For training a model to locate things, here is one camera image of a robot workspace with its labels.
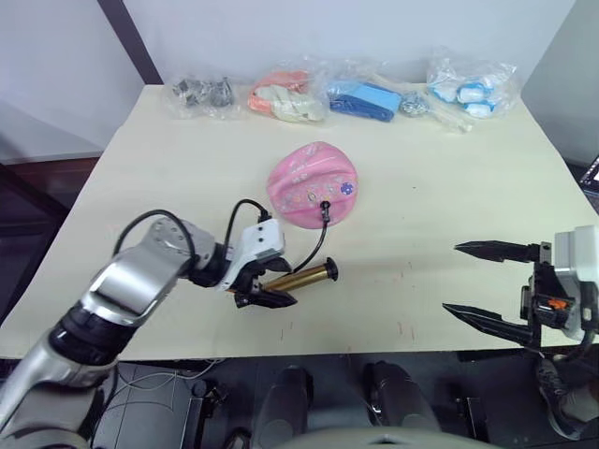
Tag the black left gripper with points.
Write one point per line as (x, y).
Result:
(248, 280)

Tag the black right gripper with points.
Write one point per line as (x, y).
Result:
(545, 304)

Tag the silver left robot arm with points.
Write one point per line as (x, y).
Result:
(117, 285)

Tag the pink deflated ball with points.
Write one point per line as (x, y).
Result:
(309, 182)

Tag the dark rounded shape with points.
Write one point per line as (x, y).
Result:
(285, 402)
(398, 397)

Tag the grey sneaker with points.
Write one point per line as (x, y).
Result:
(561, 397)

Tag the laptop computer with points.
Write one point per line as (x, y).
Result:
(592, 173)

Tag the white sticks in plastic wrap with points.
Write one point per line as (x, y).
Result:
(456, 120)

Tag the plastic bag of orange items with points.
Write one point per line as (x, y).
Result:
(281, 96)

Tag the plastic bag of white-blue items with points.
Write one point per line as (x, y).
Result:
(472, 89)

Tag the silver metal scrubber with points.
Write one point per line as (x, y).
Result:
(414, 104)

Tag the plastic bag of dark parts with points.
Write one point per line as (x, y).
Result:
(201, 93)

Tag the plastic bag of blue items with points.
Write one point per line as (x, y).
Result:
(362, 98)

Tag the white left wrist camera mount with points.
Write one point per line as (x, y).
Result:
(262, 236)

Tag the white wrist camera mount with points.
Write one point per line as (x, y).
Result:
(578, 262)
(262, 236)

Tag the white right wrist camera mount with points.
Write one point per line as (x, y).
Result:
(578, 262)

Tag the black diagonal post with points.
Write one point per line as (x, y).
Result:
(135, 42)

